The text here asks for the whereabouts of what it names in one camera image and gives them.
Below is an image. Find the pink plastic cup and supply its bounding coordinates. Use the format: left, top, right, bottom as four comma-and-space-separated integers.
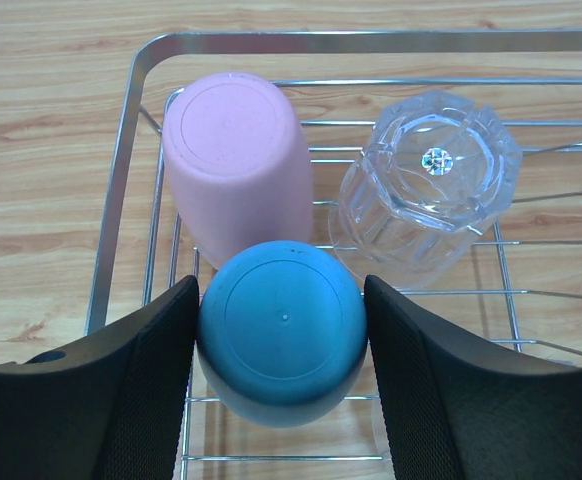
161, 72, 314, 269

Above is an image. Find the blue plastic cup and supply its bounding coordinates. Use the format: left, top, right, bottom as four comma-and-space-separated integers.
196, 241, 367, 428

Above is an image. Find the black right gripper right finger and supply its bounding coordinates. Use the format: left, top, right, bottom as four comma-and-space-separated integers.
364, 275, 582, 479

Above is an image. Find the clear glass cup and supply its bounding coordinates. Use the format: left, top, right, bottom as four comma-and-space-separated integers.
328, 91, 523, 290

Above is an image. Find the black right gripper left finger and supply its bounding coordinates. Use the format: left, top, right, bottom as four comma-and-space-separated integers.
0, 276, 199, 479

